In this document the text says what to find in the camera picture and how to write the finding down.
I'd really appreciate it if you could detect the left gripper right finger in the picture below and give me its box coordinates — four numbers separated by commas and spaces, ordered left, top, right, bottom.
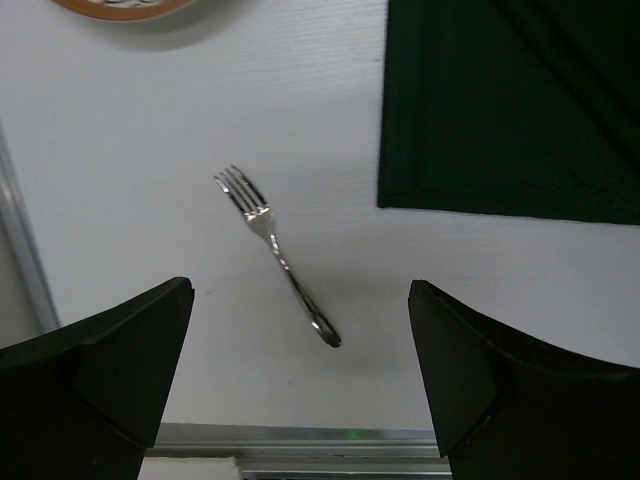
408, 280, 639, 479

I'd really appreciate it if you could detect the orange patterned plate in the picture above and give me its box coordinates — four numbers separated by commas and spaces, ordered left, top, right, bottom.
54, 0, 193, 23

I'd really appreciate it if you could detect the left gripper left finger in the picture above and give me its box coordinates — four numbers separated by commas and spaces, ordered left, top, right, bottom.
1, 277, 194, 479

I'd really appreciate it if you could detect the silver fork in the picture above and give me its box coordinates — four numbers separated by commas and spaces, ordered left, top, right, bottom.
214, 165, 342, 348

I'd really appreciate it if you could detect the dark green cloth napkin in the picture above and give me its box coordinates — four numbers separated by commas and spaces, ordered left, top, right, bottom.
377, 1, 639, 225

